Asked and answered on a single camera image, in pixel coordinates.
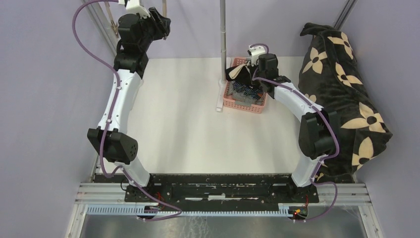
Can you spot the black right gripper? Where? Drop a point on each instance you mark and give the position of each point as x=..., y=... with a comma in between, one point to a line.
x=258, y=63

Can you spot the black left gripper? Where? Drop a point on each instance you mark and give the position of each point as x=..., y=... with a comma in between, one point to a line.
x=162, y=25

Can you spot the black underwear beige waistband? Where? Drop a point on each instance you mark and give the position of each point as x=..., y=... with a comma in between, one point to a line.
x=242, y=73

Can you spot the beige clip hanger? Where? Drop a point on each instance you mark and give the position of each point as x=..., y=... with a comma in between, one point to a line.
x=164, y=8
x=114, y=26

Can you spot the grey striped underwear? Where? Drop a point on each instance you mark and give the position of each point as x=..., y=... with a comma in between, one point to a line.
x=243, y=98

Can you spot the navy striped underwear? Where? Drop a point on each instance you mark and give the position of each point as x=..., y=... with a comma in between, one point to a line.
x=252, y=91

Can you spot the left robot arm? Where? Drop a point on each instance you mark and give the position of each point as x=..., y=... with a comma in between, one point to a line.
x=110, y=139

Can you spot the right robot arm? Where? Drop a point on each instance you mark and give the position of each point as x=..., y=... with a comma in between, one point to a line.
x=318, y=131

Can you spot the pink plastic basket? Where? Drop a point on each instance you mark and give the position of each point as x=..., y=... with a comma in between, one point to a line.
x=230, y=103

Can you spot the white clothes rack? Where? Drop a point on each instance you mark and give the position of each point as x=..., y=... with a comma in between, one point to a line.
x=222, y=82

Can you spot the black floral blanket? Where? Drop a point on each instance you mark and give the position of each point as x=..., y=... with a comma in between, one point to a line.
x=330, y=77

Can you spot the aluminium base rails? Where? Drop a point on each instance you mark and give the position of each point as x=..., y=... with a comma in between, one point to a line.
x=109, y=199

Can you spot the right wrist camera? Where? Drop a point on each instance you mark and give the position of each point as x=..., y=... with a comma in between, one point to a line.
x=257, y=49

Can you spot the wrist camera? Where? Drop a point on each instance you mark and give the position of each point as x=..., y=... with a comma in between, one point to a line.
x=135, y=7
x=257, y=49

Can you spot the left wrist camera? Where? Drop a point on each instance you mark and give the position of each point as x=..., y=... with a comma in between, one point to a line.
x=135, y=7

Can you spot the aluminium frame profile right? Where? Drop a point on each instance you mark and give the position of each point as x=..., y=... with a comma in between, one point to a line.
x=344, y=13

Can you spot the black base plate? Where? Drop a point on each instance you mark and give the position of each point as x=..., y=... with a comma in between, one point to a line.
x=213, y=193

